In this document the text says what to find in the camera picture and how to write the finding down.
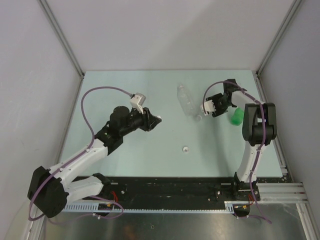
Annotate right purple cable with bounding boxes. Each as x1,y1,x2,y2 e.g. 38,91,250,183
201,80,273,225

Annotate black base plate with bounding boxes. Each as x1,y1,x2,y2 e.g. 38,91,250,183
72,176,262,210

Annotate green plastic bottle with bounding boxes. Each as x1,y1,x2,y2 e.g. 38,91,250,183
230,107,244,126

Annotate clear plastic bottle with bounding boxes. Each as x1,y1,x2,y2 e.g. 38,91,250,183
193,114,203,122
177,84,197,117

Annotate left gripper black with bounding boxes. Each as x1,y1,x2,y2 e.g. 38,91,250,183
120,105,161,137

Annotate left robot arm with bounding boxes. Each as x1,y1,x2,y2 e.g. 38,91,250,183
27,106,162,218

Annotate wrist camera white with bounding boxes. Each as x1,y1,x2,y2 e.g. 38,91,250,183
200,100,216,116
129,92,146,114

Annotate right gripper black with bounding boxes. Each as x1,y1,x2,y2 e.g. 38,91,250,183
206,93,232,118

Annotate white bottle cap left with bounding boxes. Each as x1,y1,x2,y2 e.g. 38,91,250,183
182,146,189,153

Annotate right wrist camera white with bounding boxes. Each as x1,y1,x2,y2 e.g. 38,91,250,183
200,100,216,116

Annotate aluminium corner post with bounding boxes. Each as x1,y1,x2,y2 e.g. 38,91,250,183
37,0,85,79
255,0,305,77

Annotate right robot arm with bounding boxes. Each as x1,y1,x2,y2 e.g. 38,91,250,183
203,79,277,201

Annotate right aluminium corner post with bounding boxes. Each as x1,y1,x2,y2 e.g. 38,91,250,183
255,0,305,77

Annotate grey slotted cable duct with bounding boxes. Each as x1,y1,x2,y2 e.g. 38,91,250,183
62,202,234,214

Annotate purple cable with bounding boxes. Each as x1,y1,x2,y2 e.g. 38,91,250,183
201,80,273,225
27,86,133,222

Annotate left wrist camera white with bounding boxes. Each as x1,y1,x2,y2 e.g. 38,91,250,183
129,92,146,114

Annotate left aluminium corner post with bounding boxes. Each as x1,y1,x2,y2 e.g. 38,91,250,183
37,0,85,79

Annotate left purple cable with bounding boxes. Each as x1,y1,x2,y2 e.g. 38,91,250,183
27,86,133,222

